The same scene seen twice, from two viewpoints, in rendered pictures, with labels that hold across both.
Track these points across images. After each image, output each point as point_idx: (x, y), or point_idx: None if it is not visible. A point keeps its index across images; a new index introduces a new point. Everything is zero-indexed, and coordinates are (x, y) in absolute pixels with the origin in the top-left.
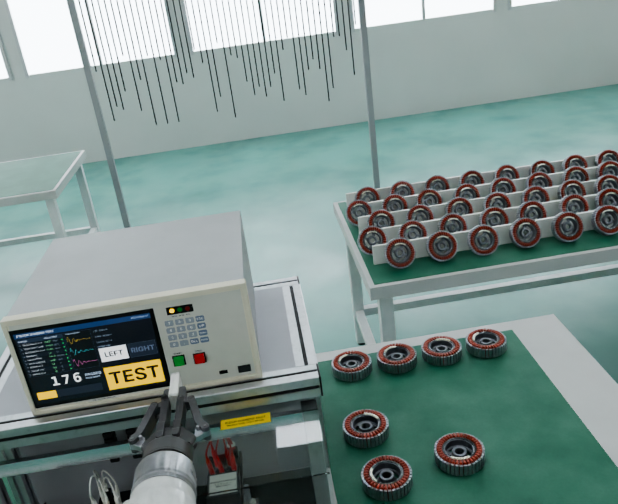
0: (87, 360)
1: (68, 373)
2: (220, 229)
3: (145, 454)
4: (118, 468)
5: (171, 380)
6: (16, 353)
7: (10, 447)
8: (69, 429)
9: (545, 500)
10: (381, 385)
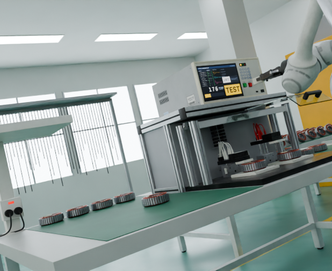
0: (219, 81)
1: (214, 86)
2: None
3: (284, 61)
4: (213, 159)
5: (255, 77)
6: (198, 76)
7: (202, 113)
8: (219, 107)
9: None
10: None
